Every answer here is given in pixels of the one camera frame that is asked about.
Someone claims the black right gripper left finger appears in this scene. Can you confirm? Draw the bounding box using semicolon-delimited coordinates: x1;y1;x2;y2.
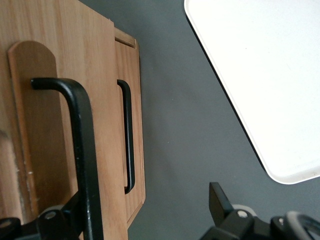
0;192;84;240

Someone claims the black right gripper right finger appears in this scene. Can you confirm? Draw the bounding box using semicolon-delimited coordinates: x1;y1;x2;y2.
202;181;320;240

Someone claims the black metal drawer handle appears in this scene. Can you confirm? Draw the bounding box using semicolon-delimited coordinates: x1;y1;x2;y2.
30;77;105;240
116;79;136;195

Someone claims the wooden drawer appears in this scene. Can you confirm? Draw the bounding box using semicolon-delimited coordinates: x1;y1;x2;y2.
114;39;146;226
0;0;130;240

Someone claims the beige plastic tray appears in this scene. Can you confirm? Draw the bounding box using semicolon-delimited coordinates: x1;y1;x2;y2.
183;0;320;185

